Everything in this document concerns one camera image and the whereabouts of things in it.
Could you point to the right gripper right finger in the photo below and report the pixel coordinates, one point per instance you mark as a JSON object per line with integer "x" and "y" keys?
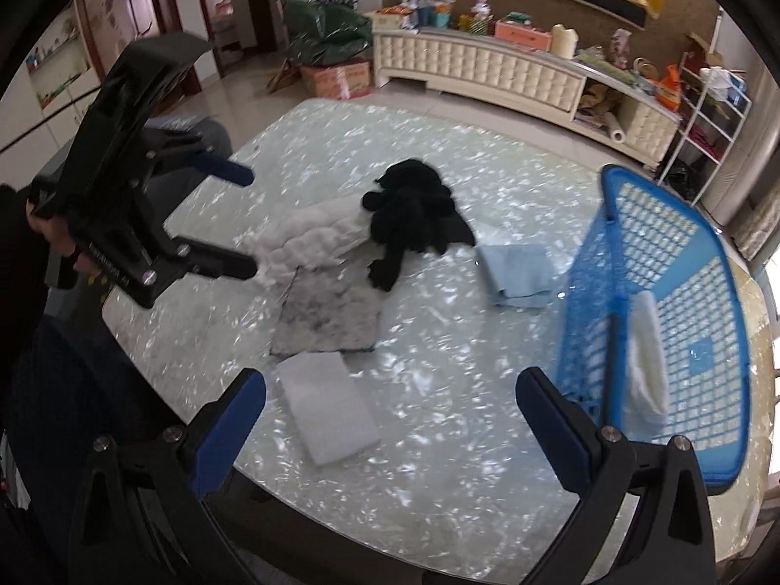
{"x": 565, "y": 433}

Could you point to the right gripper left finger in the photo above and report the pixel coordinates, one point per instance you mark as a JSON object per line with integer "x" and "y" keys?
{"x": 220, "y": 428}

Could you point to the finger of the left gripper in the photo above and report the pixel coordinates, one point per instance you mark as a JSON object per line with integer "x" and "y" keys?
{"x": 224, "y": 169}
{"x": 189, "y": 256}

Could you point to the white knitted cloth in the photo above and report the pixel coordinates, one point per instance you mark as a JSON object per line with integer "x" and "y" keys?
{"x": 647, "y": 402}

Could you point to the white fluffy towel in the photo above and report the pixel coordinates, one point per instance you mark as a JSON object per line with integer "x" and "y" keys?
{"x": 317, "y": 236}

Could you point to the grey rag mat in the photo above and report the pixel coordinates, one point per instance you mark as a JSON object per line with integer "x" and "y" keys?
{"x": 327, "y": 310}

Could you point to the light blue cloth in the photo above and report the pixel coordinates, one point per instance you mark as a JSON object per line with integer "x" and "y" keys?
{"x": 518, "y": 276}

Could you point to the black plush cloth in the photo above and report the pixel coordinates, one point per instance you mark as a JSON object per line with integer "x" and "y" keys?
{"x": 412, "y": 210}

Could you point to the person's left hand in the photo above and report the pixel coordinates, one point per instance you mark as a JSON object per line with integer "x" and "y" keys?
{"x": 56, "y": 233}

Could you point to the red printed cardboard box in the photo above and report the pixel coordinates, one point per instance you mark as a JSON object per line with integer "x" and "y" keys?
{"x": 341, "y": 82}

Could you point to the green plastic bag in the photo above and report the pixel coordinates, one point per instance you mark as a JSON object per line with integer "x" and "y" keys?
{"x": 325, "y": 33}

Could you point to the blue plastic laundry basket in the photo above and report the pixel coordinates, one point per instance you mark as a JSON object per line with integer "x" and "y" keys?
{"x": 644, "y": 239}

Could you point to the white paper roll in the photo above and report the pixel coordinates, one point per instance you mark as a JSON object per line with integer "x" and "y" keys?
{"x": 614, "y": 128}

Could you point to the cream tufted TV cabinet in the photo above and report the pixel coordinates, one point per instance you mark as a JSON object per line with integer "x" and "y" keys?
{"x": 568, "y": 94}

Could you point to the pink storage box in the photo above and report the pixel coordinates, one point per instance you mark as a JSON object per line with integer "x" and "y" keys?
{"x": 523, "y": 35}

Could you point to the orange bottle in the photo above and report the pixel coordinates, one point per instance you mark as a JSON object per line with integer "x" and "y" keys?
{"x": 668, "y": 89}

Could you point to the white metal shelf rack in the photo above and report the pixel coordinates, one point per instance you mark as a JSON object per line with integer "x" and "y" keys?
{"x": 713, "y": 112}

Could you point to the cream candle-shaped lamp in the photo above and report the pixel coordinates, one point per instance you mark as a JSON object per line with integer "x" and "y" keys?
{"x": 563, "y": 41}

